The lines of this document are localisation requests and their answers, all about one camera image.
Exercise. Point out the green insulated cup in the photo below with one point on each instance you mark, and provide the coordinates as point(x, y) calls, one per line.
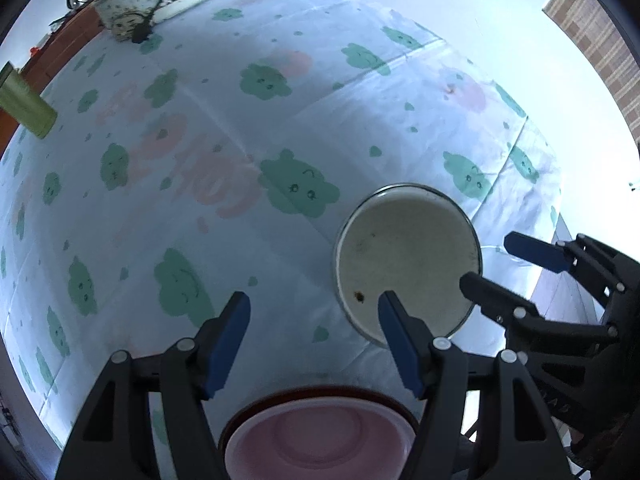
point(25, 102)

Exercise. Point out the cloud printed tablecloth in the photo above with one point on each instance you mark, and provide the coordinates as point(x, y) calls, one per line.
point(200, 110)

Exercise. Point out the brown wooden cabinet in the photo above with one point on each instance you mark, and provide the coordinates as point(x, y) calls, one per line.
point(67, 35)

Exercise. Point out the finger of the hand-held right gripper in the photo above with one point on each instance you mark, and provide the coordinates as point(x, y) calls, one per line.
point(492, 292)
point(535, 254)

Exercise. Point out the red bowl with white inside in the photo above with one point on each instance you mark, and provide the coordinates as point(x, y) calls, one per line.
point(320, 440)

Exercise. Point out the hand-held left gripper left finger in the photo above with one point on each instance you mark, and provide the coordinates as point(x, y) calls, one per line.
point(227, 350)

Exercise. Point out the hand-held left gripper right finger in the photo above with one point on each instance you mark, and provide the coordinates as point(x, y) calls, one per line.
point(400, 347)

